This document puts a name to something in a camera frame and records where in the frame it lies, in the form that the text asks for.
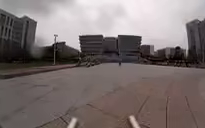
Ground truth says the row of parked bicycles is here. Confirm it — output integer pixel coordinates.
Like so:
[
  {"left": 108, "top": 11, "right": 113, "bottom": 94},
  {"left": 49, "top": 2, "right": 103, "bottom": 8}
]
[{"left": 75, "top": 56, "right": 102, "bottom": 68}]

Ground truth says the wide grey building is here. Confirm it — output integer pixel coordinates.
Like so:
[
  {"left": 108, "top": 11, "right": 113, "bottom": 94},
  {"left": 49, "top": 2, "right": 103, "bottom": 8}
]
[{"left": 78, "top": 34, "right": 143, "bottom": 63}]

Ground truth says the low dark building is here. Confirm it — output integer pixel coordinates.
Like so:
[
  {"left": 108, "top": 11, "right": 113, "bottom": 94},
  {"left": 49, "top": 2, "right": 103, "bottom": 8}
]
[{"left": 39, "top": 41, "right": 81, "bottom": 64}]

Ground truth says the pale pole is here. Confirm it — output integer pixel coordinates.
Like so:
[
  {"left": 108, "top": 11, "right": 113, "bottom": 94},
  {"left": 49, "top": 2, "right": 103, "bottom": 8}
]
[{"left": 52, "top": 33, "right": 59, "bottom": 66}]

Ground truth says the row of distant buildings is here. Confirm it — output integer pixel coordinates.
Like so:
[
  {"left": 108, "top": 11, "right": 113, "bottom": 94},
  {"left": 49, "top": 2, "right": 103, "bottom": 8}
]
[{"left": 139, "top": 44, "right": 188, "bottom": 61}]

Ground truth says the robot's own part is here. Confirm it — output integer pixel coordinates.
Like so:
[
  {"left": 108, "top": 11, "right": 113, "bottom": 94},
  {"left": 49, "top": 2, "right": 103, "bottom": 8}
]
[
  {"left": 128, "top": 114, "right": 142, "bottom": 128},
  {"left": 66, "top": 116, "right": 79, "bottom": 128}
]

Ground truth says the raised kerb strip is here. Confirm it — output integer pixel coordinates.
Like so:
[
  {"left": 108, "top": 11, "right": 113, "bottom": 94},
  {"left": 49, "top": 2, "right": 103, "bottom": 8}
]
[{"left": 0, "top": 63, "right": 79, "bottom": 80}]

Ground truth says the tall grey building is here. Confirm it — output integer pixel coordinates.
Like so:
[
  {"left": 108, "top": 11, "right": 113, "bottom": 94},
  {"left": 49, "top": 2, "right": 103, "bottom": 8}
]
[{"left": 0, "top": 3, "right": 38, "bottom": 63}]

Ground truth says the tall pale building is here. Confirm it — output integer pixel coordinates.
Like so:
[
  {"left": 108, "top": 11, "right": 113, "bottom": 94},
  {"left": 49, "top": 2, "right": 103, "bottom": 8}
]
[{"left": 185, "top": 13, "right": 205, "bottom": 64}]

